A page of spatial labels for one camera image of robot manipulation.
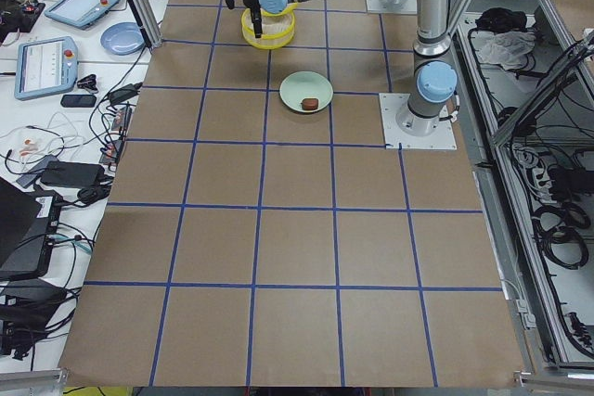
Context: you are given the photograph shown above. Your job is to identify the yellow steamer layer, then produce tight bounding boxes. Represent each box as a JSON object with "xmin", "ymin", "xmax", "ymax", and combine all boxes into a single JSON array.
[
  {"xmin": 242, "ymin": 29, "xmax": 294, "ymax": 50},
  {"xmin": 241, "ymin": 3, "xmax": 297, "ymax": 35}
]

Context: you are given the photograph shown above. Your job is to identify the brown steamed bun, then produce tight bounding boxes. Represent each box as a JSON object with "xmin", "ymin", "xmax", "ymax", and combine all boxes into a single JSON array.
[{"xmin": 301, "ymin": 97, "xmax": 319, "ymax": 111}]

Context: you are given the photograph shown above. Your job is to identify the light green plate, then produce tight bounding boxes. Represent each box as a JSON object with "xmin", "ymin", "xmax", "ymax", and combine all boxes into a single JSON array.
[{"xmin": 279, "ymin": 71, "xmax": 334, "ymax": 113}]

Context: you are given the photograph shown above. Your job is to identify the blue plate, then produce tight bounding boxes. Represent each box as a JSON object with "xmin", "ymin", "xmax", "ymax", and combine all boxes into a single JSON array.
[{"xmin": 100, "ymin": 22, "xmax": 145, "ymax": 56}]

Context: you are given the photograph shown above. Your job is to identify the black power adapter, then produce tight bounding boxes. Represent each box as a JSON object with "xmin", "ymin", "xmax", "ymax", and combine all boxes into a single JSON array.
[{"xmin": 107, "ymin": 83, "xmax": 140, "ymax": 106}]

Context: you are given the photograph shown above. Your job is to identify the far teach pendant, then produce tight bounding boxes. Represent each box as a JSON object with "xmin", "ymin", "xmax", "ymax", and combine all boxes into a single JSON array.
[{"xmin": 44, "ymin": 0, "xmax": 121, "ymax": 29}]

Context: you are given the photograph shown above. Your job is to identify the teach pendant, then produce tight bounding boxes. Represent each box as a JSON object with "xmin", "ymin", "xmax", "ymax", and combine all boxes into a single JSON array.
[
  {"xmin": 44, "ymin": 0, "xmax": 121, "ymax": 29},
  {"xmin": 14, "ymin": 36, "xmax": 78, "ymax": 101}
]

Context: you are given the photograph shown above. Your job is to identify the black smartphone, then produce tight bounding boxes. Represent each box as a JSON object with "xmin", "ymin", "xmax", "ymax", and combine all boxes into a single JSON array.
[{"xmin": 60, "ymin": 94, "xmax": 97, "ymax": 109}]

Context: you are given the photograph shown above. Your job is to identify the near teach pendant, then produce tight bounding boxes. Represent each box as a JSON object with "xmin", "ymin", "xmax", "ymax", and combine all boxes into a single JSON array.
[{"xmin": 14, "ymin": 36, "xmax": 78, "ymax": 101}]

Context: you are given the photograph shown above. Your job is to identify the black power brick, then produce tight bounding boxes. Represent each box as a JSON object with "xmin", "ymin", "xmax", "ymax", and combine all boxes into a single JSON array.
[{"xmin": 40, "ymin": 160, "xmax": 104, "ymax": 188}]

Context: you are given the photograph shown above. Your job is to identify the white crumpled cloth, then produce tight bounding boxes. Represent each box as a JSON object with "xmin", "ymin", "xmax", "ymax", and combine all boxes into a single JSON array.
[{"xmin": 477, "ymin": 31, "xmax": 536, "ymax": 70}]

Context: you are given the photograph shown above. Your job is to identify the black laptop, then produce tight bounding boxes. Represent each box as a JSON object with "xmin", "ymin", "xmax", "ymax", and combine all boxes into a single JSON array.
[{"xmin": 1, "ymin": 179, "xmax": 62, "ymax": 281}]

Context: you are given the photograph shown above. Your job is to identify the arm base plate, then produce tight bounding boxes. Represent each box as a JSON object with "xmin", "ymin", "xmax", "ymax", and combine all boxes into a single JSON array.
[
  {"xmin": 379, "ymin": 93, "xmax": 457, "ymax": 151},
  {"xmin": 366, "ymin": 0, "xmax": 417, "ymax": 16}
]

